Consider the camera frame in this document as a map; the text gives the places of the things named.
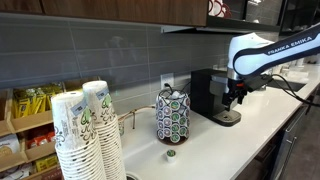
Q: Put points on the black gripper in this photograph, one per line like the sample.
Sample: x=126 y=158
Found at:
x=235 y=91

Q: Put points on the white creamer cup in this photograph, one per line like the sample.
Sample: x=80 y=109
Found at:
x=175 y=94
x=182 y=96

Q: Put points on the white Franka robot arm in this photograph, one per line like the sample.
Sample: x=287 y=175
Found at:
x=253 y=56

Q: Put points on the black silver coffee maker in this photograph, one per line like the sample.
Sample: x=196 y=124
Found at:
x=206 y=96

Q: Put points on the dark countertop sink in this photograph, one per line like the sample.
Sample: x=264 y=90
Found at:
x=286 y=85

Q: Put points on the green lid coffee pod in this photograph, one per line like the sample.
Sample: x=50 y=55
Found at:
x=171 y=155

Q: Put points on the red white patterned mug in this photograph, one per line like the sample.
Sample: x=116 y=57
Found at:
x=218 y=8

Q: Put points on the printed paper cup stack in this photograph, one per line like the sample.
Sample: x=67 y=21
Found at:
x=76 y=136
x=108 y=133

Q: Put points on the small yellow tea box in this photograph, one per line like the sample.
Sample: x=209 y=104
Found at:
x=46 y=162

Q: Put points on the red tea packets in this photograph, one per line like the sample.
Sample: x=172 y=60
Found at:
x=40 y=140

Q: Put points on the yellow tea boxes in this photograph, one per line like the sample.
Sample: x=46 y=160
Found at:
x=33 y=101

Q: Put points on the wooden tea organizer shelf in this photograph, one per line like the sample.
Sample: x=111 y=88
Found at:
x=30 y=121

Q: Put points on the white tea package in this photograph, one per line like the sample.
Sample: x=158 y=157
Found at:
x=8 y=145

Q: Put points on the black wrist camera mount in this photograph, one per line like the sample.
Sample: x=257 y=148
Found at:
x=258 y=83

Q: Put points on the white wall outlet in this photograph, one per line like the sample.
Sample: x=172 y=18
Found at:
x=169 y=78

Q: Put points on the dark open wall shelf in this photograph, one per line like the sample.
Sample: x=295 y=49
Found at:
x=253 y=20

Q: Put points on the brown wooden wall cabinet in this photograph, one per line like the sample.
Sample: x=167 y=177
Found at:
x=116 y=11

